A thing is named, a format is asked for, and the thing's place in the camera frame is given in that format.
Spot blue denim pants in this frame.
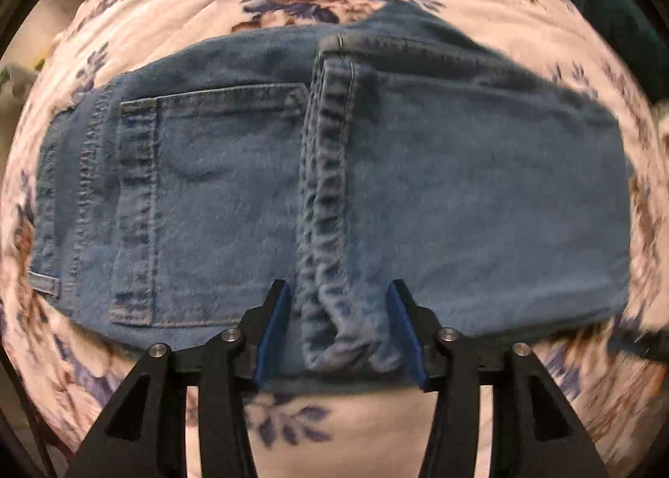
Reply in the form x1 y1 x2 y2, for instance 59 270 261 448
27 2 631 386

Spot dark teal pillow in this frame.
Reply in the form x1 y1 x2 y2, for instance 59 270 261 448
571 0 668 104

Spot floral bed blanket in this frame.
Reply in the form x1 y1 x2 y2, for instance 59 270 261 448
1 0 668 477

